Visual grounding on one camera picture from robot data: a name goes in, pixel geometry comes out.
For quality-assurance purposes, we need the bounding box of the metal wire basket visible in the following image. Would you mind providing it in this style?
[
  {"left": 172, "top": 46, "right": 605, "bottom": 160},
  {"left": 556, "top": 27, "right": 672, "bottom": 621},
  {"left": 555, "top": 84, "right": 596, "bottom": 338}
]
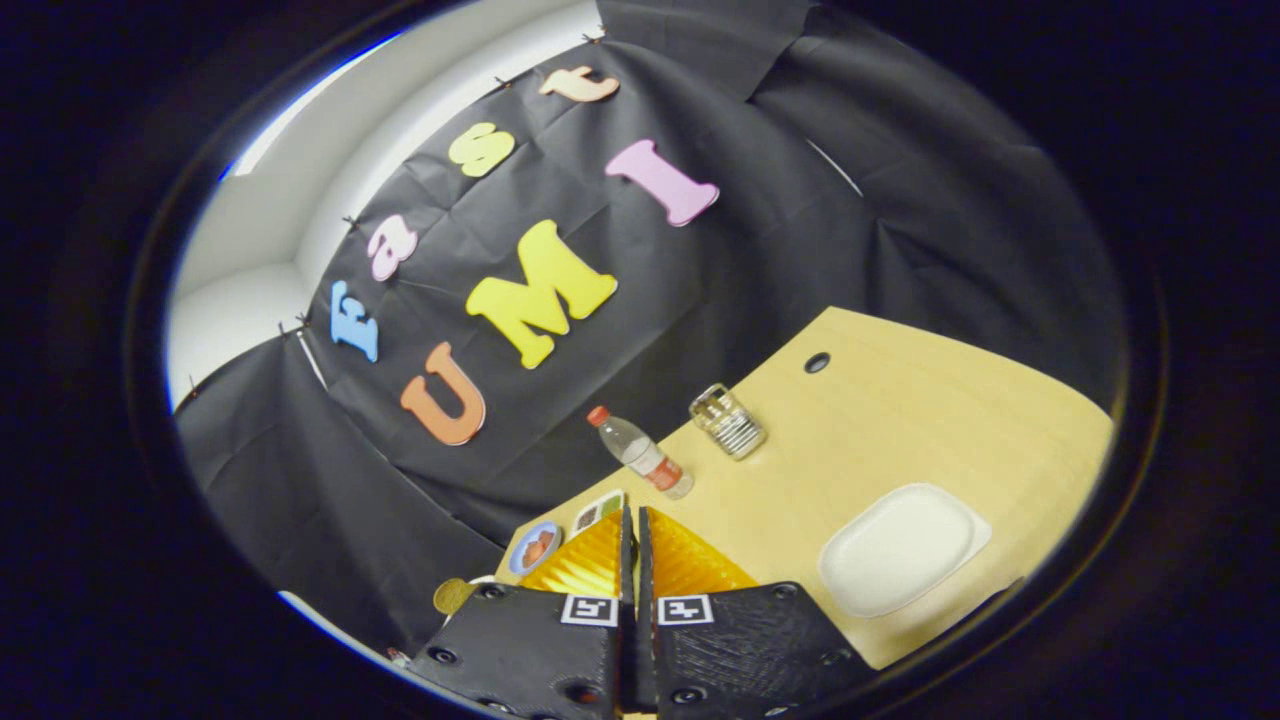
[{"left": 688, "top": 383, "right": 768, "bottom": 461}]

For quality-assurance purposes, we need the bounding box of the blue plate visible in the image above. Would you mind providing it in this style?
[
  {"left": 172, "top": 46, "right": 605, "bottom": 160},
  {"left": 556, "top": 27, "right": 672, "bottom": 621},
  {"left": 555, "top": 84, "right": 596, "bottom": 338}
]
[{"left": 508, "top": 520, "right": 563, "bottom": 577}]

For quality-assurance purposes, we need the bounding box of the clear plastic bottle red cap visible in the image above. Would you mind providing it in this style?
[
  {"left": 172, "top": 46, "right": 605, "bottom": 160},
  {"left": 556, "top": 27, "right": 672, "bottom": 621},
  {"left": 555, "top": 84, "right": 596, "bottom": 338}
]
[{"left": 586, "top": 405, "right": 695, "bottom": 501}]

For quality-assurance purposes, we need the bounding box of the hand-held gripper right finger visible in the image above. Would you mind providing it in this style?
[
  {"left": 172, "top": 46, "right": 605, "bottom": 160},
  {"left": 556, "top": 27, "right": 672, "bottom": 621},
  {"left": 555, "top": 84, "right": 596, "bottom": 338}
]
[{"left": 636, "top": 505, "right": 881, "bottom": 720}]

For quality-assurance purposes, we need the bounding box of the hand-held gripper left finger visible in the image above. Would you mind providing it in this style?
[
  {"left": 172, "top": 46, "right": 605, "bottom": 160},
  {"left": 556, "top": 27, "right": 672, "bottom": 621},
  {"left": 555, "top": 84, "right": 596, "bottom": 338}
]
[{"left": 406, "top": 498, "right": 638, "bottom": 720}]

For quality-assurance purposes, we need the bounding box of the white rectangular plate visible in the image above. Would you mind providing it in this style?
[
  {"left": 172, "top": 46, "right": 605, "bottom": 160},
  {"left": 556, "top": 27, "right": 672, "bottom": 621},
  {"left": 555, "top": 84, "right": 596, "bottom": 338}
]
[{"left": 817, "top": 483, "right": 993, "bottom": 619}]

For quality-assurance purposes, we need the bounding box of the white divided seasoning tray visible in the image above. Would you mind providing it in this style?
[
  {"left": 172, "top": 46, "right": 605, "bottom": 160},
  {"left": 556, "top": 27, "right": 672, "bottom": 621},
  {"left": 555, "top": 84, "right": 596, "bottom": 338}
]
[{"left": 572, "top": 489, "right": 626, "bottom": 535}]

